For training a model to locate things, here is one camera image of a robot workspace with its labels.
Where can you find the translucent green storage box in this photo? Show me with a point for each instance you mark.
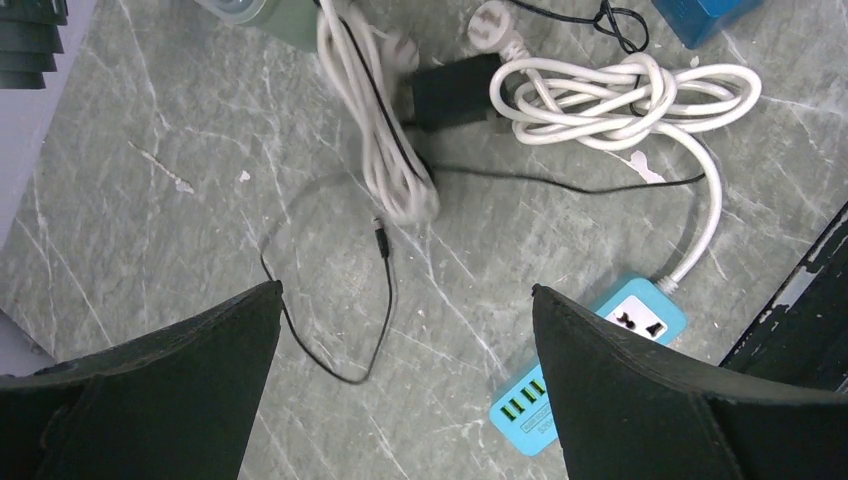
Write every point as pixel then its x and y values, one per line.
pixel 292 21

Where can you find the black power adapter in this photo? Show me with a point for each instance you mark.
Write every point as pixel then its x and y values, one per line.
pixel 451 95

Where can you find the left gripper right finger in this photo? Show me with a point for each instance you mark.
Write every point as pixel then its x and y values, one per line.
pixel 626 407

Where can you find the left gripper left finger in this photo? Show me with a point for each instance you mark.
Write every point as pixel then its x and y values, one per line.
pixel 177 403

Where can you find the blue cube socket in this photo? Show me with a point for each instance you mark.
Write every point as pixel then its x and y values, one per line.
pixel 696 21

